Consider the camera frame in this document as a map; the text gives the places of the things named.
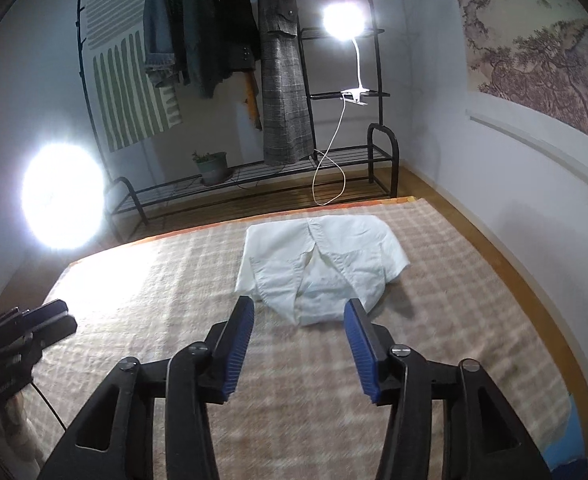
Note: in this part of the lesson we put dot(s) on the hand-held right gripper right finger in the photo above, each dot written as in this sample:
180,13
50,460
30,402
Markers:
361,355

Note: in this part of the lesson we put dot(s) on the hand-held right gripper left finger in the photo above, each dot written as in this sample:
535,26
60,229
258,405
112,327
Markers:
239,350

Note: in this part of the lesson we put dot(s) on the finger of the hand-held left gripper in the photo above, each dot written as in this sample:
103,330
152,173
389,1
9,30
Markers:
54,331
54,310

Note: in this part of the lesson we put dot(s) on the white shirt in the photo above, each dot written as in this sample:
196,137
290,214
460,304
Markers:
324,260

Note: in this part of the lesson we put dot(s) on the black metal clothes rack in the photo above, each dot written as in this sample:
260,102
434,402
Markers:
383,126

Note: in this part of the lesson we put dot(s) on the beige plaid blanket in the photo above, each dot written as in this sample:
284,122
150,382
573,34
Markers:
149,280

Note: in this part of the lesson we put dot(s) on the small potted plant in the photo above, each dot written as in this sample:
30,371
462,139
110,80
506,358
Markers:
213,170

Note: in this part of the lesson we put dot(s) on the blue bed sheet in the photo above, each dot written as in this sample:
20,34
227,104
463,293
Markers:
569,440

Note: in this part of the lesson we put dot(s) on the orange scarf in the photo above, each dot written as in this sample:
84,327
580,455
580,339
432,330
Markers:
251,105

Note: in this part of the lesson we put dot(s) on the blue denim jacket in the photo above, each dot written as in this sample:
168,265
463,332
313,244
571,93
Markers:
161,25

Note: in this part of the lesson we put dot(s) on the dark green jacket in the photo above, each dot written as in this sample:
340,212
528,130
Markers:
201,35

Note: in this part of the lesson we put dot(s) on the black coat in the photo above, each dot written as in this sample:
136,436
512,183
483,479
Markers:
234,20

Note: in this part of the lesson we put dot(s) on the white clip lamp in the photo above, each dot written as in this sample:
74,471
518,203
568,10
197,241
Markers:
343,20

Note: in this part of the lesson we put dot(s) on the green striped wall hanging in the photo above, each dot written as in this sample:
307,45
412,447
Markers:
124,95

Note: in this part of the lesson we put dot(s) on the landscape wall painting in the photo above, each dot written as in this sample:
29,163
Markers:
534,50

